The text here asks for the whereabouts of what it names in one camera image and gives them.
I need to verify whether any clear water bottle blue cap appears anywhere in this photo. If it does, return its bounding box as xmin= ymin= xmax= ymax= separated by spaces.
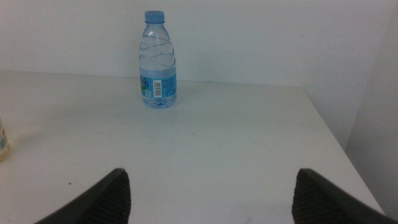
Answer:
xmin=138 ymin=10 xmax=178 ymax=110

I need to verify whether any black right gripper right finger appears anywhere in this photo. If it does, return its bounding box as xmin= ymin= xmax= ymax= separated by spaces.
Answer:
xmin=291 ymin=168 xmax=398 ymax=224

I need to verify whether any yellow juice bottle white cap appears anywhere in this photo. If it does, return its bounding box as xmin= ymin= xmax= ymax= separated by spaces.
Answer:
xmin=0 ymin=118 xmax=10 ymax=162

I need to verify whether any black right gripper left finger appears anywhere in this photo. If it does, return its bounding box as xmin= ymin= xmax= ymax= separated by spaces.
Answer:
xmin=34 ymin=167 xmax=132 ymax=224

